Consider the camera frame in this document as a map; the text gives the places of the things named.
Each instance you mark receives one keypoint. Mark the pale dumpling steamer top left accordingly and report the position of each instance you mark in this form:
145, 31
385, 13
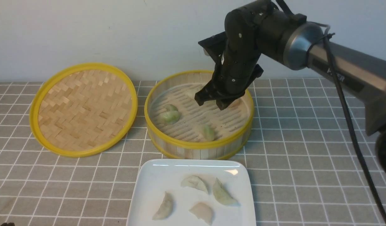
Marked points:
192, 92

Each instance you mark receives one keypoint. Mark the pale dumpling plate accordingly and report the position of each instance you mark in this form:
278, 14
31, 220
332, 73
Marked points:
203, 212
194, 182
165, 209

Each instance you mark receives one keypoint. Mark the pale dumpling plate upper middle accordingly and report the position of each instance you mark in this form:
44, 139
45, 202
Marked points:
194, 182

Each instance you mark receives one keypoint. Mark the white square plate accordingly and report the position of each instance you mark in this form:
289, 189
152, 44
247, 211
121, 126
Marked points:
165, 175

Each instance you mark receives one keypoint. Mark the green dumpling steamer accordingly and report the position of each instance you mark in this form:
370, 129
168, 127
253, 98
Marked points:
208, 133
170, 107
169, 117

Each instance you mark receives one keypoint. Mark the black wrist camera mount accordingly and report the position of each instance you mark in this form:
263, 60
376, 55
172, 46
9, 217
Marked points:
214, 46

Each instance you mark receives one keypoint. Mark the dark object bottom left corner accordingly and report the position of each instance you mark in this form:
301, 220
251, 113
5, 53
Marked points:
8, 224

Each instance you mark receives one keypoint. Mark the green dumpling plate right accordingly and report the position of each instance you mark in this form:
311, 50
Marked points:
222, 195

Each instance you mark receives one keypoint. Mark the pale dumpling plate left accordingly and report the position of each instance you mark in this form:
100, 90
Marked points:
165, 209

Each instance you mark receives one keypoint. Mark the pale dumpling plate lower middle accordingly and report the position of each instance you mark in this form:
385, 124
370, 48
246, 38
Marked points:
203, 212

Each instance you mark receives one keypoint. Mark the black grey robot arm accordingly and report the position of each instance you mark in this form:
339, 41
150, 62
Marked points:
263, 27

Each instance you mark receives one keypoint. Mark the bamboo steamer lid yellow rim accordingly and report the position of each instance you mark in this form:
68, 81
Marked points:
83, 110

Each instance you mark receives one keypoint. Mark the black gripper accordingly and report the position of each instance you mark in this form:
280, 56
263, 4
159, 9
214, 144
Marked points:
234, 72

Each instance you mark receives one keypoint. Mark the bamboo steamer basket yellow rim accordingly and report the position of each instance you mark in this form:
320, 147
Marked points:
183, 139

